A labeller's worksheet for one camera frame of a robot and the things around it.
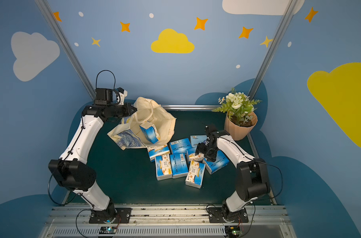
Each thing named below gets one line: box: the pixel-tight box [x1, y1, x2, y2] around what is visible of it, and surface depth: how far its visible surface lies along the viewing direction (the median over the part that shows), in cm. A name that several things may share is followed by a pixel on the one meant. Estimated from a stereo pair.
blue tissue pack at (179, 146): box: [169, 137, 192, 155], surface depth 96 cm
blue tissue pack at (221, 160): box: [202, 150, 230, 175], surface depth 88 cm
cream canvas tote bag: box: [107, 96, 177, 151], surface depth 98 cm
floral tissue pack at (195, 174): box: [184, 160, 206, 189], surface depth 84 cm
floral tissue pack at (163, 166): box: [155, 153, 173, 181], surface depth 86 cm
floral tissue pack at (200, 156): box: [188, 152, 205, 162], surface depth 90 cm
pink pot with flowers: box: [211, 87, 262, 141], surface depth 90 cm
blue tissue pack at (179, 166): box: [169, 152, 189, 179], surface depth 87 cm
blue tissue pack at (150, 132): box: [139, 120, 161, 144], surface depth 96 cm
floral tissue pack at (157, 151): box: [147, 143, 171, 162], surface depth 93 cm
